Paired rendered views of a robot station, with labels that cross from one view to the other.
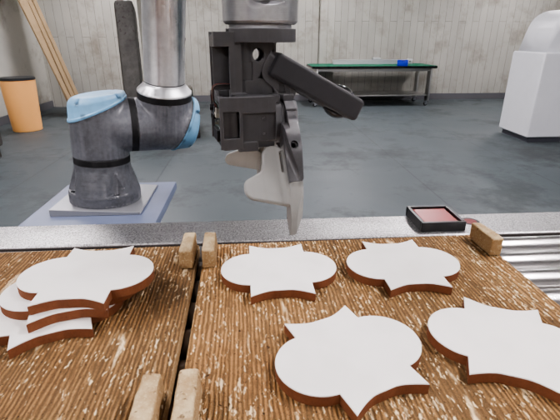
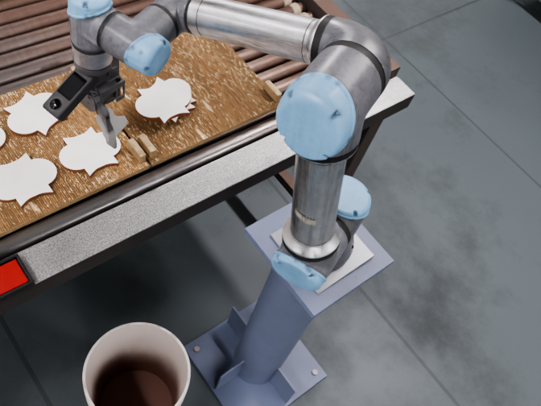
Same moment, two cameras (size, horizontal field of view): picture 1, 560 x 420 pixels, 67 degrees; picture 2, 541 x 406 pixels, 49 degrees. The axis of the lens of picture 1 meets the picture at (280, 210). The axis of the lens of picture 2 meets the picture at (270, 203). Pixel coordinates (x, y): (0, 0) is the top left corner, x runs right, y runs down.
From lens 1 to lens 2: 158 cm
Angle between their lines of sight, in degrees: 92
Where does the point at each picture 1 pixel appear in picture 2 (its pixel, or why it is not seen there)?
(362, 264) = (46, 167)
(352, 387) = (30, 99)
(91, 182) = not seen: hidden behind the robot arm
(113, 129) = not seen: hidden behind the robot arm
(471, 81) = not seen: outside the picture
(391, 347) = (19, 118)
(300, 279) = (74, 144)
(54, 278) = (171, 93)
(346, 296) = (49, 149)
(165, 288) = (138, 126)
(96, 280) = (153, 97)
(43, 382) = (135, 77)
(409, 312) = (15, 149)
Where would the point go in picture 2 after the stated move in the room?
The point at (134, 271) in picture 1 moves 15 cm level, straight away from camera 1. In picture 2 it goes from (144, 107) to (192, 141)
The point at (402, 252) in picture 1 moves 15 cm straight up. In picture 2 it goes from (24, 188) to (14, 144)
